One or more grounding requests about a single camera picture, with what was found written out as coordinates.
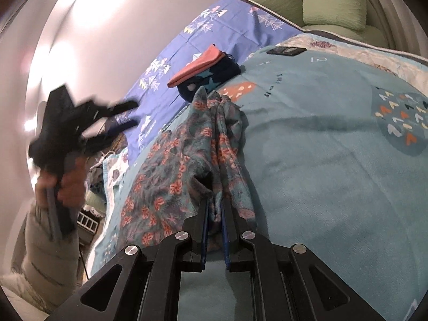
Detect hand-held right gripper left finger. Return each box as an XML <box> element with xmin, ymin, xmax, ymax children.
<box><xmin>50</xmin><ymin>197</ymin><xmax>210</xmax><ymax>321</ymax></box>

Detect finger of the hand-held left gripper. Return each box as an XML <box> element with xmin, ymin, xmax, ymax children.
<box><xmin>97</xmin><ymin>119</ymin><xmax>137</xmax><ymax>148</ymax></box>
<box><xmin>97</xmin><ymin>100</ymin><xmax>138</xmax><ymax>117</ymax></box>

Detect black remote control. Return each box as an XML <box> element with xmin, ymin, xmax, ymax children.
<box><xmin>267</xmin><ymin>47</ymin><xmax>306</xmax><ymax>56</ymax></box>

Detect blue tree print sheet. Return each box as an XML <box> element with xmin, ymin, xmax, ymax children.
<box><xmin>125</xmin><ymin>0</ymin><xmax>303</xmax><ymax>161</ymax></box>

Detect folded navy star cloth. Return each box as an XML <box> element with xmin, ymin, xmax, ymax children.
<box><xmin>177</xmin><ymin>52</ymin><xmax>241</xmax><ymax>102</ymax></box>

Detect light green cloth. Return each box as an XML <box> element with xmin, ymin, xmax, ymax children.
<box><xmin>83</xmin><ymin>194</ymin><xmax>106</xmax><ymax>213</ymax></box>

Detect person's left hand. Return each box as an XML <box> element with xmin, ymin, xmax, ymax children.
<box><xmin>35</xmin><ymin>159</ymin><xmax>89</xmax><ymax>209</ymax></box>

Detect white rack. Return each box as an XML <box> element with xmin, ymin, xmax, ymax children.
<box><xmin>77</xmin><ymin>212</ymin><xmax>104</xmax><ymax>235</ymax></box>

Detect dark clothes pile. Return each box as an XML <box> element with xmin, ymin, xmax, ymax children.
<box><xmin>89</xmin><ymin>167</ymin><xmax>108</xmax><ymax>194</ymax></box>

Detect green pillow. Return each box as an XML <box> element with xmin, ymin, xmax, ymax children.
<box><xmin>249</xmin><ymin>0</ymin><xmax>305</xmax><ymax>27</ymax></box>
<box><xmin>303</xmin><ymin>0</ymin><xmax>368</xmax><ymax>32</ymax></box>

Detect teal printed blanket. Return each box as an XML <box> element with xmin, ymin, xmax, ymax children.
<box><xmin>90</xmin><ymin>35</ymin><xmax>428</xmax><ymax>321</ymax></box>

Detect folded red cloth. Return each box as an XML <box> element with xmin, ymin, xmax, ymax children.
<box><xmin>167</xmin><ymin>44</ymin><xmax>225</xmax><ymax>88</ymax></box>

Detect teal floral garment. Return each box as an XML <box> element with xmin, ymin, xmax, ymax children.
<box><xmin>121</xmin><ymin>86</ymin><xmax>258</xmax><ymax>253</ymax></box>

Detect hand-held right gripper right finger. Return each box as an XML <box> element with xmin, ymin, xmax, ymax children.
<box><xmin>219</xmin><ymin>202</ymin><xmax>385</xmax><ymax>321</ymax></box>

